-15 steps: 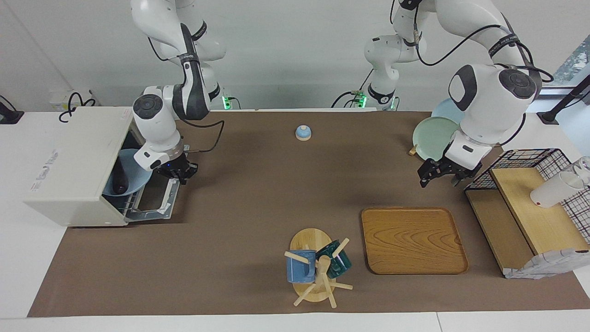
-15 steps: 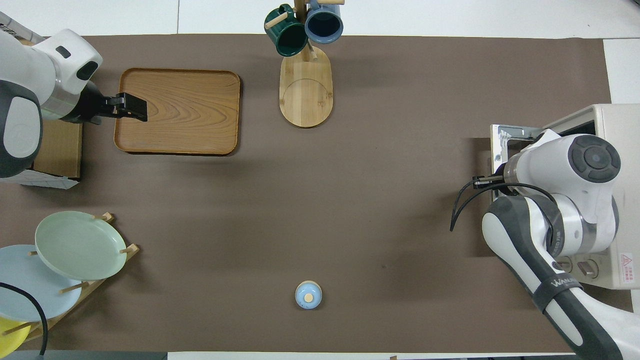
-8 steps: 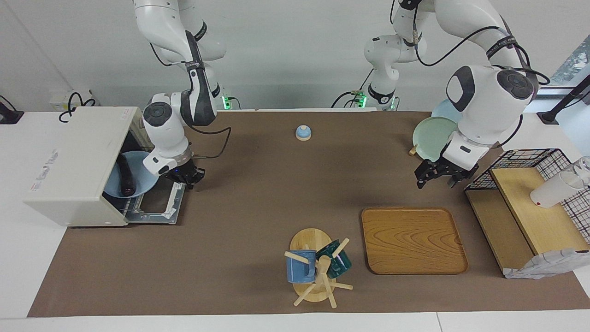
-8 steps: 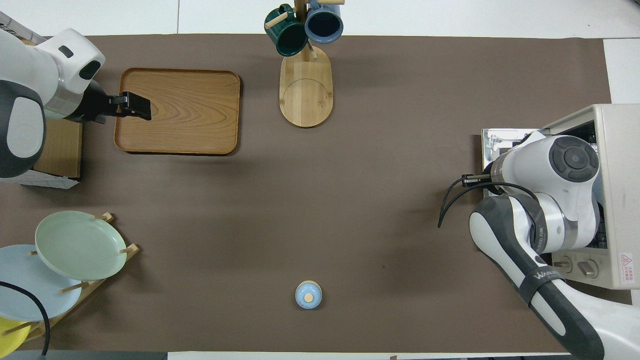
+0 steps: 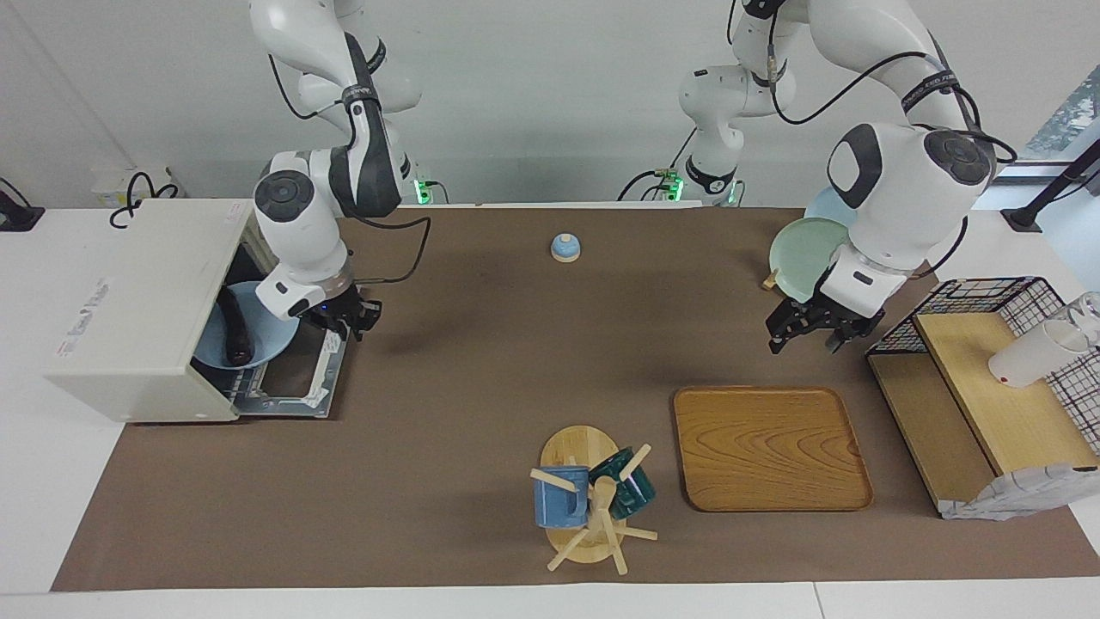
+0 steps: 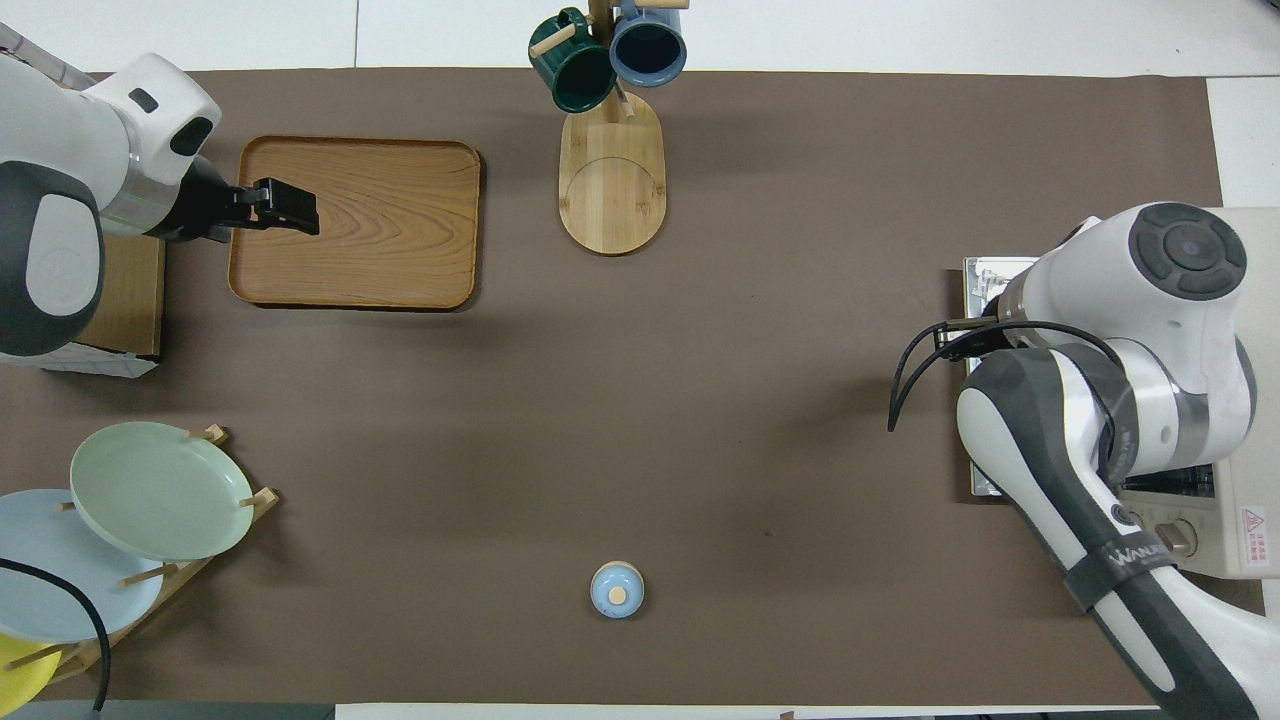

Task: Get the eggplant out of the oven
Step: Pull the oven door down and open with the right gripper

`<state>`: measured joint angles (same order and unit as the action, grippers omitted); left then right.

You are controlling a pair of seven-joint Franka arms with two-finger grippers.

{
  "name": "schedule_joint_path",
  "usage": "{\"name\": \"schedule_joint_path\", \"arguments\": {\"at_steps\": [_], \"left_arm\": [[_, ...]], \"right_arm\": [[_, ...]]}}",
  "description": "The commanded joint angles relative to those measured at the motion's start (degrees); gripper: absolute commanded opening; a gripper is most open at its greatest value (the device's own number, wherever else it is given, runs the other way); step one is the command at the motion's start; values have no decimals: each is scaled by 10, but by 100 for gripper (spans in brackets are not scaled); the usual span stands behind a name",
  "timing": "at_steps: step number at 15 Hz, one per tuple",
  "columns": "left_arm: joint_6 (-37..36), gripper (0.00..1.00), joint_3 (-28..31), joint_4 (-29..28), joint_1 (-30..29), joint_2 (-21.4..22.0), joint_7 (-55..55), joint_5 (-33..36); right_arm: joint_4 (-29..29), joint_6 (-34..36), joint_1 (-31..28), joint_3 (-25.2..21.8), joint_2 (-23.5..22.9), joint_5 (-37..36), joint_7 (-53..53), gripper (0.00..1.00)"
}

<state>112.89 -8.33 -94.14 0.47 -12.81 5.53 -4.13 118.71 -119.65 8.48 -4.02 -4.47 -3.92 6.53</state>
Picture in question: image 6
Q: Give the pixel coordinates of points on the blue ceramic mug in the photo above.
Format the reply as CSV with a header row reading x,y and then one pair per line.
x,y
648,50

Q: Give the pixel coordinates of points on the small blue lid wooden knob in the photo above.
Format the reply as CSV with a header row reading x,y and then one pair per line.
x,y
617,592

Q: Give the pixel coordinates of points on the wooden mug tree stand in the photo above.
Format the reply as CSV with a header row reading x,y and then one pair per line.
x,y
612,190

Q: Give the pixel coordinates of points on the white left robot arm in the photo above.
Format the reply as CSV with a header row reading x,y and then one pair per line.
x,y
60,200

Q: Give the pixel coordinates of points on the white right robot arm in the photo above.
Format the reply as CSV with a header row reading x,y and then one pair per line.
x,y
1150,330

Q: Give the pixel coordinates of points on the brown table mat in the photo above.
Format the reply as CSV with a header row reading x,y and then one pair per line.
x,y
700,400

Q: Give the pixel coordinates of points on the cream toaster oven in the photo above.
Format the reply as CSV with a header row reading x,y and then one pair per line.
x,y
1255,500

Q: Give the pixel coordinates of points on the wooden serving tray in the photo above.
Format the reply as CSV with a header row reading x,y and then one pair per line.
x,y
390,230

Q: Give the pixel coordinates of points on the wooden shelf box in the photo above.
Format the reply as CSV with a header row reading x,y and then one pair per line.
x,y
130,300

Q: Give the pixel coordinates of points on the dark green ceramic mug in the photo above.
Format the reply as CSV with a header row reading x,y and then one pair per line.
x,y
575,75

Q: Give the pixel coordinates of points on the wooden plate rack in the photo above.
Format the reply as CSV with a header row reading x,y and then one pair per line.
x,y
180,570

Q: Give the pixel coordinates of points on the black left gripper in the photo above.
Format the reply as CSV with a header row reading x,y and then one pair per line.
x,y
205,205

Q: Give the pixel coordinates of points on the blue racked plate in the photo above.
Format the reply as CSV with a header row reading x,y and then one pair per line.
x,y
50,580

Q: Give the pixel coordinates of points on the yellow plate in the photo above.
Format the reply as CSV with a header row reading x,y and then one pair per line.
x,y
25,675

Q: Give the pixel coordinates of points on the pale green plate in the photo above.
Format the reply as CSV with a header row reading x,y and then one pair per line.
x,y
160,490

